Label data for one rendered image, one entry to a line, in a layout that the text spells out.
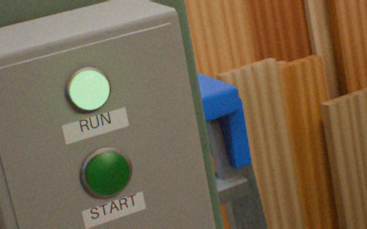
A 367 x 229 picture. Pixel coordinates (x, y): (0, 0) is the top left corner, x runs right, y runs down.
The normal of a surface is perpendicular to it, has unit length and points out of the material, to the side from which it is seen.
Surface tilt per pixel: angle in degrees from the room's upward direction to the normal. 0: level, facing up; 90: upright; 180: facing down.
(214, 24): 87
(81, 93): 90
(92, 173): 77
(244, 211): 82
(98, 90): 91
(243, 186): 90
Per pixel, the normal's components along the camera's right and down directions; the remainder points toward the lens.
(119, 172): 0.44, 0.21
